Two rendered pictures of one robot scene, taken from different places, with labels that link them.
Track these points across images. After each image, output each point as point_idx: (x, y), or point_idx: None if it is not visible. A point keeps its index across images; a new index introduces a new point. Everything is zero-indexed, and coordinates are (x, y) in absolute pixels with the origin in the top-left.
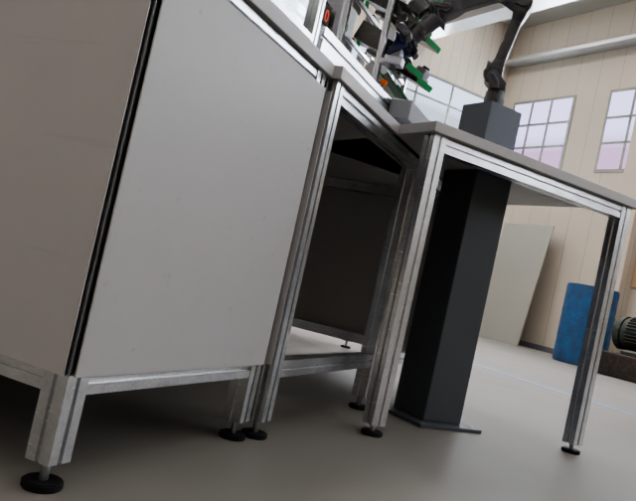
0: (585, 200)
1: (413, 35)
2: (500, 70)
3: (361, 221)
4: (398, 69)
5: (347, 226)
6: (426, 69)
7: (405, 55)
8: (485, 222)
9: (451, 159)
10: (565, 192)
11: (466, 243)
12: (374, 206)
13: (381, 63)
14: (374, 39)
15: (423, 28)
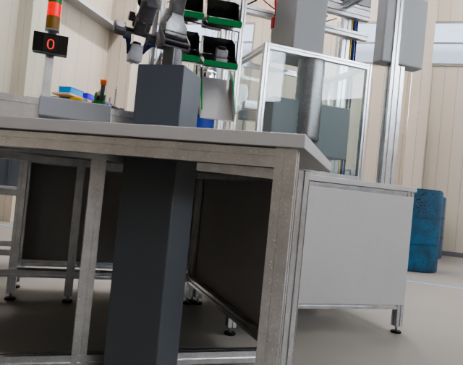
0: (195, 154)
1: (134, 26)
2: (164, 25)
3: (260, 208)
4: (202, 58)
5: (254, 215)
6: (219, 48)
7: (145, 47)
8: (145, 203)
9: (7, 146)
10: (160, 150)
11: (122, 230)
12: (265, 193)
13: (130, 63)
14: None
15: (138, 16)
